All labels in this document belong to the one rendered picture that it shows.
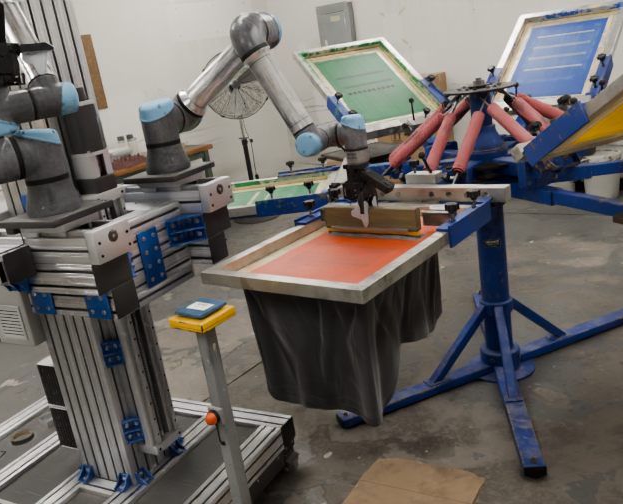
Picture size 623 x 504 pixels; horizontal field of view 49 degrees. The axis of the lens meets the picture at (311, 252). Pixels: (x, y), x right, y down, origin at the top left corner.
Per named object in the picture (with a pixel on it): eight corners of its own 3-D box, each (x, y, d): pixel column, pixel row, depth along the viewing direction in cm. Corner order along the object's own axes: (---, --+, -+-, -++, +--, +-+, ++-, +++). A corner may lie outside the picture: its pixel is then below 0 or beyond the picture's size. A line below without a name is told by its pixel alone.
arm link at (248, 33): (237, 5, 199) (327, 147, 204) (253, 4, 209) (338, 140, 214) (209, 28, 205) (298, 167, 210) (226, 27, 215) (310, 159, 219)
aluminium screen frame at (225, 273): (363, 304, 172) (361, 290, 171) (202, 283, 207) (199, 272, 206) (488, 215, 230) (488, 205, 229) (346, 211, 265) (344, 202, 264)
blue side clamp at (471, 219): (452, 248, 207) (450, 226, 205) (437, 247, 210) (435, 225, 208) (491, 219, 229) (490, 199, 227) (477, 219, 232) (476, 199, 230)
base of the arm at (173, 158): (137, 175, 229) (130, 146, 227) (166, 165, 242) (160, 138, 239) (172, 174, 222) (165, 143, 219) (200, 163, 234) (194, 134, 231)
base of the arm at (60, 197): (15, 218, 189) (5, 183, 186) (58, 203, 201) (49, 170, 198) (53, 217, 181) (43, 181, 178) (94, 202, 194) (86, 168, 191)
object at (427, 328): (383, 424, 196) (364, 287, 184) (372, 421, 198) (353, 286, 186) (453, 354, 230) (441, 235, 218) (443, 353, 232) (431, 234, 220)
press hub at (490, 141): (526, 394, 298) (505, 79, 259) (445, 379, 322) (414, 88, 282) (555, 355, 327) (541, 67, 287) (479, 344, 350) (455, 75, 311)
